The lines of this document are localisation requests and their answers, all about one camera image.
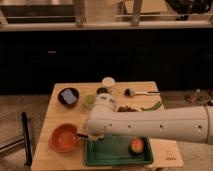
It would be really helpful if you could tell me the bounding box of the black stand left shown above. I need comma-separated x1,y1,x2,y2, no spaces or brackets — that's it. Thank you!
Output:
21,112,32,166

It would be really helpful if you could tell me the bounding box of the green pepper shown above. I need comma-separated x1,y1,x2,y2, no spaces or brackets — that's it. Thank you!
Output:
140,101,162,111

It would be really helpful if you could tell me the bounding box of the white paper cup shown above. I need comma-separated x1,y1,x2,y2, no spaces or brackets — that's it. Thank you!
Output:
102,77,115,93

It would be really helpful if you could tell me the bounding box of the red-yellow peach fruit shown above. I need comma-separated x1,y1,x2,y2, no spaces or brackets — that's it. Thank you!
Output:
130,138,144,154

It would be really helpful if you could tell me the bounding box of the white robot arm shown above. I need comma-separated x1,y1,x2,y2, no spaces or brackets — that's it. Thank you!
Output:
85,93,213,145

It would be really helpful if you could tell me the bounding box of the blue-grey sponge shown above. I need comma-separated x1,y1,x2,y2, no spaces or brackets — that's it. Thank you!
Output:
61,89,77,104

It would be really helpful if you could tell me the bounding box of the small green cup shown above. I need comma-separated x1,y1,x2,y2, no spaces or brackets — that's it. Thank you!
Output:
83,95,95,109

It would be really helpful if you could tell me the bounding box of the pile of dark nuts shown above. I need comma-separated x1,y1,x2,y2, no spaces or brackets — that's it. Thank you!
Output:
117,106,138,112

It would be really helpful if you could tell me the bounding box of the dark bowl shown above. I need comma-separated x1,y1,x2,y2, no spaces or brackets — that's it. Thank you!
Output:
58,87,79,108

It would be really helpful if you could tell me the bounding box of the brush with white handle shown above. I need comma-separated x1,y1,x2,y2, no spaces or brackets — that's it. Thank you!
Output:
124,88,160,97

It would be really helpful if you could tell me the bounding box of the green plastic tray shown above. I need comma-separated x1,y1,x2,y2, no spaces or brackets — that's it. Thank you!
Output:
85,135,153,166

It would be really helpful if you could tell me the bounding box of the metal cup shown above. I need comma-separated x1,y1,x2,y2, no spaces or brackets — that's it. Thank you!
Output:
96,87,108,95

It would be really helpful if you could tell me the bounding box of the red-orange bowl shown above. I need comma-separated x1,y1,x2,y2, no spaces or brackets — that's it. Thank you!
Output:
49,123,79,153

